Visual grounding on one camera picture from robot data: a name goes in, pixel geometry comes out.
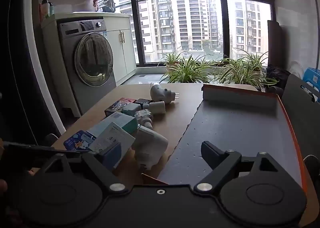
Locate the grey wood-grain lap board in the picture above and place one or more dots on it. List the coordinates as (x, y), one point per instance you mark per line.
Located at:
(300, 113)

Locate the small white teal box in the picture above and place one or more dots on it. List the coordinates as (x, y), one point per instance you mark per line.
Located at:
(131, 109)

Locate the blue-green plastic bag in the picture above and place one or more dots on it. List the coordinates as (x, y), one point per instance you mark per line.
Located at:
(108, 4)

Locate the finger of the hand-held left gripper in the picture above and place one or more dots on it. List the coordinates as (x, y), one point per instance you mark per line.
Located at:
(37, 150)

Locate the black-framed window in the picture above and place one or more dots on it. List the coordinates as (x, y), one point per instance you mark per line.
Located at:
(223, 13)

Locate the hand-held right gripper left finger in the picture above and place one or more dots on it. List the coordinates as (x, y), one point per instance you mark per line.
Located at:
(110, 156)

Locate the rolled brown mat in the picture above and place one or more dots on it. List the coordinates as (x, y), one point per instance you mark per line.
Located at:
(273, 43)

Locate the grey front-load washing machine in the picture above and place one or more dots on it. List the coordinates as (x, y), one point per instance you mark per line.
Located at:
(85, 55)

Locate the green bottle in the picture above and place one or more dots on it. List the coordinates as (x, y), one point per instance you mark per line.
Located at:
(51, 9)

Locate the blue red playing card pack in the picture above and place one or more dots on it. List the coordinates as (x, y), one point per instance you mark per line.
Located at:
(116, 108)

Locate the white fan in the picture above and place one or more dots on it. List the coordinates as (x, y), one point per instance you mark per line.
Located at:
(295, 69)

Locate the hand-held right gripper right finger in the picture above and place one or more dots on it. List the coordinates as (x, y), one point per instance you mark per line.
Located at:
(211, 154)

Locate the spider plant in terracotta pot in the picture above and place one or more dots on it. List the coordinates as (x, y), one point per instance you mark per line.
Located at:
(252, 60)
(172, 60)

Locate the long teal white box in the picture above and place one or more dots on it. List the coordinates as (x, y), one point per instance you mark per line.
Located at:
(120, 119)

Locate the pink hanging cloth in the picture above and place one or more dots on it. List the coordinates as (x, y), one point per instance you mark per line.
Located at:
(95, 2)

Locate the white cardboard box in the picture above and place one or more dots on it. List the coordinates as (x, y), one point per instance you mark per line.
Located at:
(117, 135)

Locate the blue box with picture label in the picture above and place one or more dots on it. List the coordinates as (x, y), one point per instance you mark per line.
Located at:
(75, 143)

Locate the orange cardboard box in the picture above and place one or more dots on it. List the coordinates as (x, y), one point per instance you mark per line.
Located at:
(237, 128)

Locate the blue plastic stool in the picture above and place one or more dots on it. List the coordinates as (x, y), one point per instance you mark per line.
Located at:
(312, 78)

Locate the white pill bottle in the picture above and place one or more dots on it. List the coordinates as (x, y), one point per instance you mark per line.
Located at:
(156, 107)

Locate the white bottle with black cap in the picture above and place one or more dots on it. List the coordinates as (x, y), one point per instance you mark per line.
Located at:
(45, 8)

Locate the spider plant in white pot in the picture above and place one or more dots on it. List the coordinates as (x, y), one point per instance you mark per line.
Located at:
(240, 73)

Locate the white plug-in repeller with glass bottle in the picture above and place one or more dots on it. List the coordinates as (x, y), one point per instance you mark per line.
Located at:
(162, 93)

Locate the clear glass bottle white cap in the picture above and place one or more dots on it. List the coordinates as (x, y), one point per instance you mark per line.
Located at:
(143, 116)

